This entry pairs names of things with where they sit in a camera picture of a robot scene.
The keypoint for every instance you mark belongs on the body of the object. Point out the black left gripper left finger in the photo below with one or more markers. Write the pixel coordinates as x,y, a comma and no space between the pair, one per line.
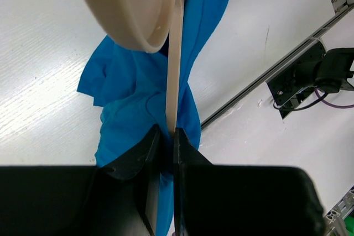
124,195

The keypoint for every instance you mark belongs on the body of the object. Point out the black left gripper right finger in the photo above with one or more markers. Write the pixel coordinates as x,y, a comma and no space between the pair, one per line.
195,197

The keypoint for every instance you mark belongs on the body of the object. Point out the blue t shirt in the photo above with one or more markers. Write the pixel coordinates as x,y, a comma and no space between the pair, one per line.
130,86

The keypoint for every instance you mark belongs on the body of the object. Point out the beige plastic hanger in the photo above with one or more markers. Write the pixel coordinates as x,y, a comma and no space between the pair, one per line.
145,25

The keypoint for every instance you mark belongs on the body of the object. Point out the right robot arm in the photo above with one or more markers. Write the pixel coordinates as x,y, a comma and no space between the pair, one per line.
329,74

